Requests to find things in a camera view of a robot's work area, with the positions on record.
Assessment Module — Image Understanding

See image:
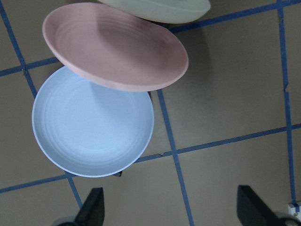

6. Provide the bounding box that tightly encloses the cream plate in rack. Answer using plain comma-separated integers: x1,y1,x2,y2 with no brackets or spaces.
101,0,211,24

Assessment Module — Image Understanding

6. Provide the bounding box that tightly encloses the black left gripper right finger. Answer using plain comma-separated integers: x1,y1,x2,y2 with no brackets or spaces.
237,185,282,226

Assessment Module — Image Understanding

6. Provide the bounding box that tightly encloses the pink plate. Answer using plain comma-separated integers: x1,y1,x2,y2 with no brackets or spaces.
42,2,189,92

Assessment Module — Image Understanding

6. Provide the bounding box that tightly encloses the light blue plate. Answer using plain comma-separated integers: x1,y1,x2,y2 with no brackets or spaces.
32,67,154,178

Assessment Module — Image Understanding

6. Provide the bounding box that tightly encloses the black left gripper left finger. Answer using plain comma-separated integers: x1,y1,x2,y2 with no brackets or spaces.
74,187,104,226

